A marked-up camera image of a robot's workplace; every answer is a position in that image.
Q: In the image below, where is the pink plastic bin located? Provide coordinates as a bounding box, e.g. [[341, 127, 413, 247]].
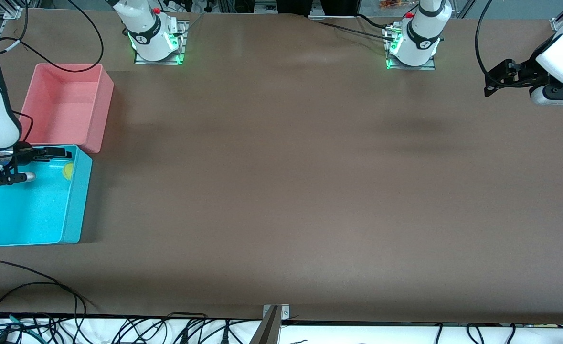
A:
[[12, 64, 115, 154]]

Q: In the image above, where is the blue plastic bin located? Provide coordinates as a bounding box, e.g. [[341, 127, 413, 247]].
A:
[[0, 145, 93, 247]]

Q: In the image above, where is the brown table cover sheet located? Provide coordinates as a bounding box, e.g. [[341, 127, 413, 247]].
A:
[[0, 9, 563, 326]]

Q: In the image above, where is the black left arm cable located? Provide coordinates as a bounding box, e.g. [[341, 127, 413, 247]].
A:
[[475, 0, 549, 87]]

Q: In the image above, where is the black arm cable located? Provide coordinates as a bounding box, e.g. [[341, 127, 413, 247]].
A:
[[475, 0, 549, 87], [0, 0, 104, 144]]

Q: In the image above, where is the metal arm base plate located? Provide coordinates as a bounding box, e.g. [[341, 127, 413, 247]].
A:
[[134, 20, 188, 65], [385, 26, 436, 71]]

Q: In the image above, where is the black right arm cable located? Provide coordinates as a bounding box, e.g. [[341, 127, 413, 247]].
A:
[[0, 0, 104, 144]]

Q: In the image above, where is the black base cable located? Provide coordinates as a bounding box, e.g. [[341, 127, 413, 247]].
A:
[[317, 21, 391, 40]]

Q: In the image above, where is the teal cable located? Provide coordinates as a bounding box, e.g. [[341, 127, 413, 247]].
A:
[[0, 312, 41, 337]]

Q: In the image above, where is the grey metal mount pole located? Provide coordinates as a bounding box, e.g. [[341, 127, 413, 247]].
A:
[[249, 306, 282, 344]]

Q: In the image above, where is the small metal bracket plate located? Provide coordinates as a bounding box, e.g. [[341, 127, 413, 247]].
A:
[[263, 304, 291, 320]]

